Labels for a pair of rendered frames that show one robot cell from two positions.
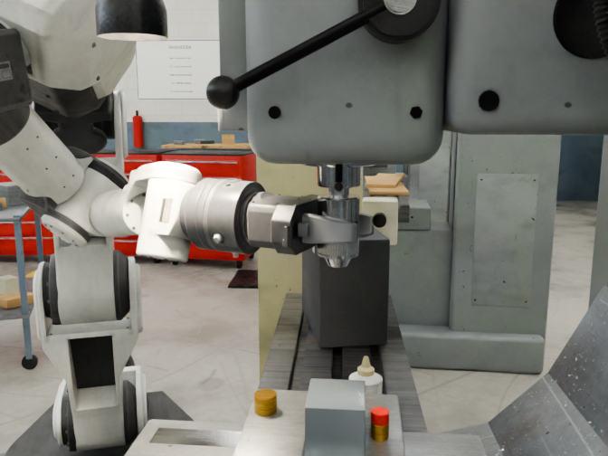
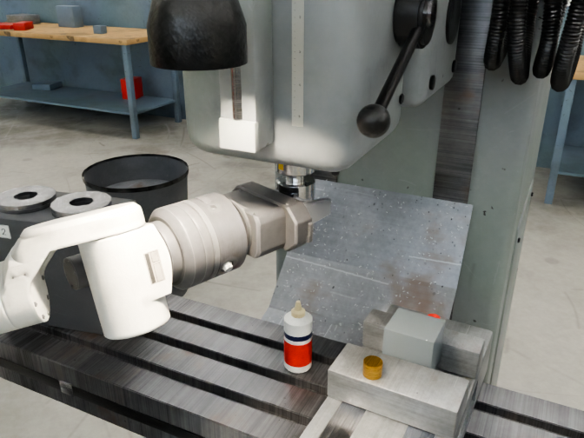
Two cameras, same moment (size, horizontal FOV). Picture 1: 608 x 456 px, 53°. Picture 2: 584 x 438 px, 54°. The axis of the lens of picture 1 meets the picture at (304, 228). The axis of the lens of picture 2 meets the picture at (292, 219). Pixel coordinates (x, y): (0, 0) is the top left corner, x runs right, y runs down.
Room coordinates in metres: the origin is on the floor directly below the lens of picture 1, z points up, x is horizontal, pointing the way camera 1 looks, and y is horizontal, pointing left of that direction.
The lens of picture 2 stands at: (0.43, 0.56, 1.51)
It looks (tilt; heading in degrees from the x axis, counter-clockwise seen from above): 24 degrees down; 292
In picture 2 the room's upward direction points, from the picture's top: straight up
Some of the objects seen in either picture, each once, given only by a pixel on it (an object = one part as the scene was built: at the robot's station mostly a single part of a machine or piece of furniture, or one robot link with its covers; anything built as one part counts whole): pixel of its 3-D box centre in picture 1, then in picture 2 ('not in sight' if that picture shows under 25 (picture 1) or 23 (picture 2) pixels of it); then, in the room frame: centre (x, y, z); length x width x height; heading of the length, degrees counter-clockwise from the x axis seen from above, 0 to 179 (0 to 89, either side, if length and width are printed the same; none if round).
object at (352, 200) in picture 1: (338, 200); (295, 182); (0.67, -0.04, 1.26); 0.05 x 0.05 x 0.01
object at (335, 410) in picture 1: (336, 423); (413, 344); (0.52, -0.03, 1.08); 0.06 x 0.05 x 0.06; 174
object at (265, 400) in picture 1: (265, 402); (372, 368); (0.55, 0.04, 1.08); 0.02 x 0.02 x 0.02
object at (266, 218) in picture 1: (266, 221); (235, 228); (0.71, 0.04, 1.23); 0.13 x 0.12 x 0.10; 155
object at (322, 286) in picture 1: (341, 273); (63, 255); (1.10, -0.07, 1.07); 0.22 x 0.12 x 0.20; 8
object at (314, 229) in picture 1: (327, 231); (313, 213); (0.65, -0.02, 1.23); 0.06 x 0.02 x 0.03; 65
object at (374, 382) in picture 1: (365, 398); (298, 334); (0.68, -0.07, 1.02); 0.04 x 0.04 x 0.11
